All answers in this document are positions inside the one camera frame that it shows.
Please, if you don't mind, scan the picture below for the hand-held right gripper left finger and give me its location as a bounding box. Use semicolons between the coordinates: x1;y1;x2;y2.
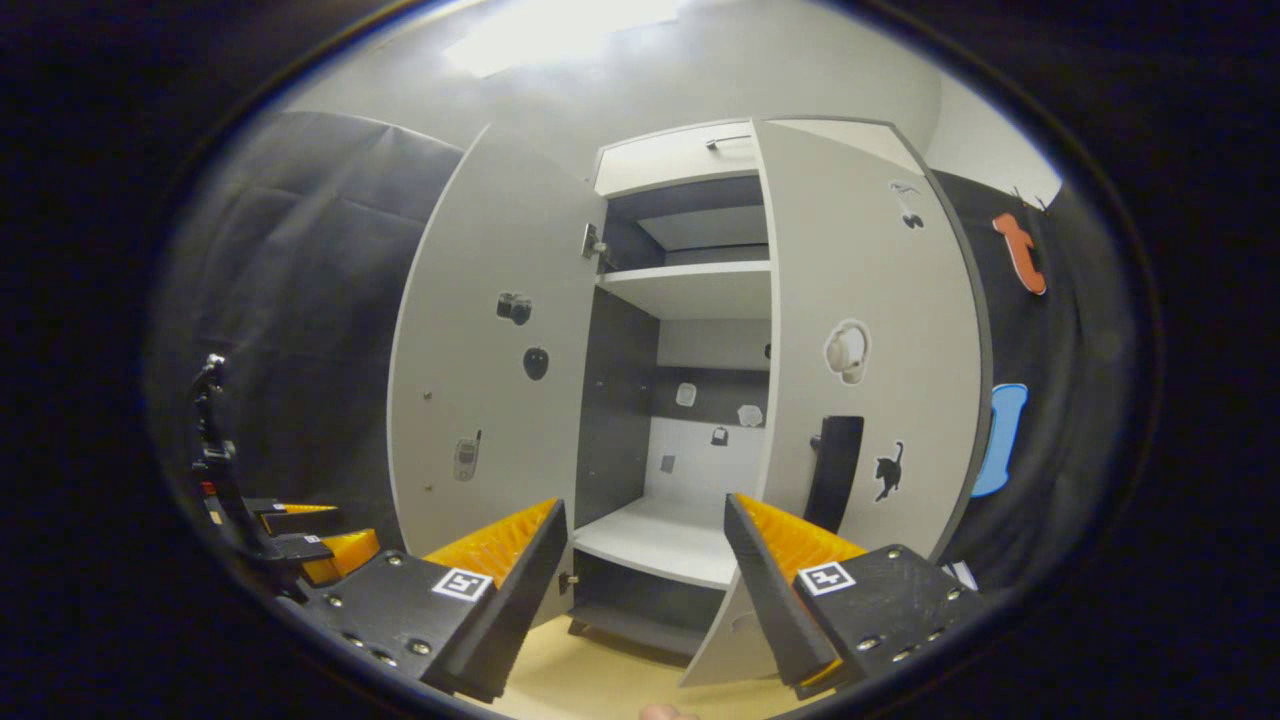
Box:
272;497;569;706

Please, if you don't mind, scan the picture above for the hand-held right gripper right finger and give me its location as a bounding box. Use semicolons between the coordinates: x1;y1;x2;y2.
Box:
722;492;989;701

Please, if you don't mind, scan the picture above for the white cabinet door phone sticker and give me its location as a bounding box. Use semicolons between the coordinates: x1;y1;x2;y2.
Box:
385;123;609;629

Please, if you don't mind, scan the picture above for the white cabinet door cat sticker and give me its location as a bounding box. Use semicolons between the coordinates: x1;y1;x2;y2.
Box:
680;118;986;689

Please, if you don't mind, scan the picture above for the white and grey cabinet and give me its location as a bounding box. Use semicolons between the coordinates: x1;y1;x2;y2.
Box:
565;115;996;661

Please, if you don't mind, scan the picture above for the white cabinet drawer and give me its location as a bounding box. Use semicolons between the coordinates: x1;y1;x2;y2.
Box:
595;122;763;198

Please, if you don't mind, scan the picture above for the black door handle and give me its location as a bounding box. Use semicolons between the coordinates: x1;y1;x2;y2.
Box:
805;415;866;536

